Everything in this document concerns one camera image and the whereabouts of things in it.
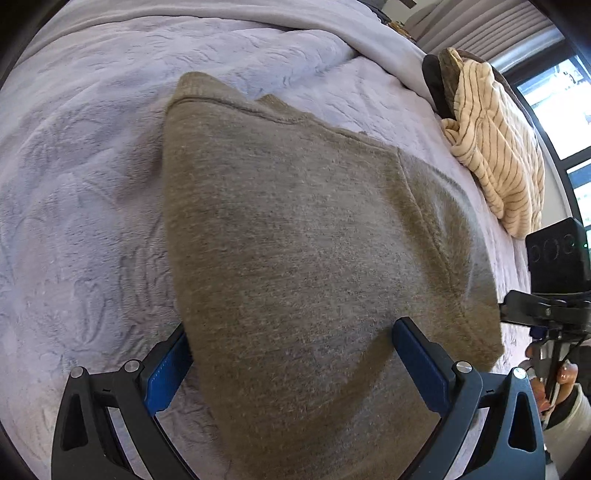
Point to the lavender plush blanket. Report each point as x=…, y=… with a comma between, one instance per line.
x=83, y=184

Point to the grey pleated curtain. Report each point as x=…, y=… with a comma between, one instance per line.
x=485, y=27

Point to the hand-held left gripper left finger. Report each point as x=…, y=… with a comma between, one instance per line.
x=168, y=374

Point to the person's right forearm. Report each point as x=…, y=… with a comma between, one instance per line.
x=570, y=429

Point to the black framed window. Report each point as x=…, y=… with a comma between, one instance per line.
x=561, y=106

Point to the dark brown garment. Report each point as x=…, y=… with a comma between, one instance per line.
x=436, y=85

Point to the cream striped garment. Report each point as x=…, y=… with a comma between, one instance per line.
x=501, y=152

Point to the person's right hand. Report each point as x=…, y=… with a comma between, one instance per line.
x=567, y=374

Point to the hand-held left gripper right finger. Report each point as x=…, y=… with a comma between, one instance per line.
x=422, y=364

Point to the olive grey knit sweater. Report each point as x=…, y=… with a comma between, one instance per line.
x=300, y=258

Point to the grey bed sheet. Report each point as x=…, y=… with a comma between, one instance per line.
x=231, y=11

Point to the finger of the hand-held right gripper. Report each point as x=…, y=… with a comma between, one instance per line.
x=540, y=310

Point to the gold bedside ornament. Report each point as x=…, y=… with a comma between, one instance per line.
x=400, y=28

